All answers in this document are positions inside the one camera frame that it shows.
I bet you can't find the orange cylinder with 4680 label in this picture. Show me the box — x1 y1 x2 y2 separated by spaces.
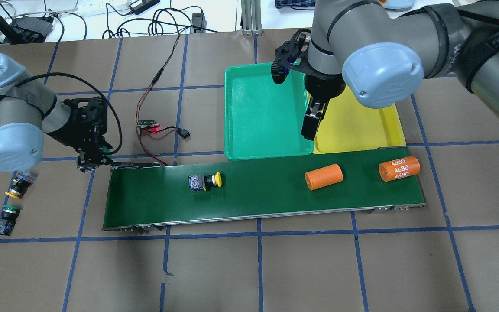
378 156 421 182

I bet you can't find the small controller circuit board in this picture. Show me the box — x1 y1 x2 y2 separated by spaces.
136 120 160 129

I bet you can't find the green conveyor belt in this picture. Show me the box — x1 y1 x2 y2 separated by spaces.
102 147 426 231

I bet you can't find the green plastic tray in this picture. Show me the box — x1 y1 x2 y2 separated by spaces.
224 63 314 160

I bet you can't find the green push button separate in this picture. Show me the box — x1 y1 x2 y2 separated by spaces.
0 205 21 236

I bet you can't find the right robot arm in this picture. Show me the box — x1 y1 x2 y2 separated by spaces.
271 0 499 140

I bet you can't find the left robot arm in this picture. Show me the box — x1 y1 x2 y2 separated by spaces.
0 53 113 172

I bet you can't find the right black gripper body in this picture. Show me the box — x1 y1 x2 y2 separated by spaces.
270 29 345 100

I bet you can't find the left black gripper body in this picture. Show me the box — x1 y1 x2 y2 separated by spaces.
50 97 112 155

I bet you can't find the red black power cable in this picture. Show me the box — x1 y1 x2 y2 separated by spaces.
136 32 191 167

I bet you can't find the yellow plastic tray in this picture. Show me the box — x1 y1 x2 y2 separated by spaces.
313 87 407 154

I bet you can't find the yellow push button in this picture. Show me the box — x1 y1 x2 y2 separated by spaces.
188 172 223 192
5 171 37 199

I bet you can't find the plain orange cylinder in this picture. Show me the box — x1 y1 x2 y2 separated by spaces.
305 164 344 190

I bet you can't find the aluminium frame post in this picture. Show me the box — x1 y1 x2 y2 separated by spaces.
241 0 263 36

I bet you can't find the green push button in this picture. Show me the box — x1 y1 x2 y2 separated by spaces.
76 147 113 172

